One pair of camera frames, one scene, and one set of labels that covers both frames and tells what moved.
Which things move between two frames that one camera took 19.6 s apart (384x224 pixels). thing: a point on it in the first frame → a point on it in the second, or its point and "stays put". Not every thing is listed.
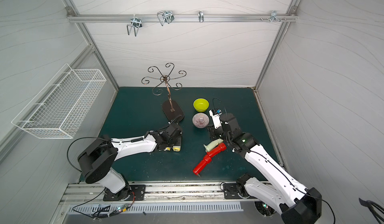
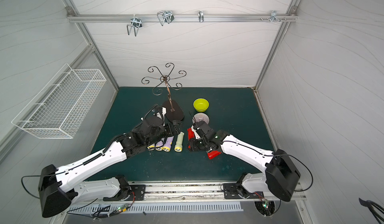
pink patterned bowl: x=200 y=120 stays put
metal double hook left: x=137 y=24 stays put
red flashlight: x=202 y=165 → x=191 y=133
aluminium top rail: x=168 y=18 stays put
